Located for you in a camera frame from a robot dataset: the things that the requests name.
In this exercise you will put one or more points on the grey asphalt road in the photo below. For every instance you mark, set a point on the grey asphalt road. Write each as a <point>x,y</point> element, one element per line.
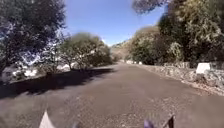
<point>116,96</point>

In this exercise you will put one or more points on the robot's own part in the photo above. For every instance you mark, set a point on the robot's own part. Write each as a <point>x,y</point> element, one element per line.
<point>148,124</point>
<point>46,122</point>

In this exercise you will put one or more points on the row of trees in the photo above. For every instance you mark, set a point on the row of trees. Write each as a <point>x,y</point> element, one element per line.
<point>180,33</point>
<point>40,43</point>

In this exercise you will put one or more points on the hillside with dry vegetation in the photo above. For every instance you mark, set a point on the hillside with dry vegetation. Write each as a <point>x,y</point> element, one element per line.
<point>118,50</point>

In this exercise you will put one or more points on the low stone wall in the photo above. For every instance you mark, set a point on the low stone wall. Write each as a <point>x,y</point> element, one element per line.
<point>186,74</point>

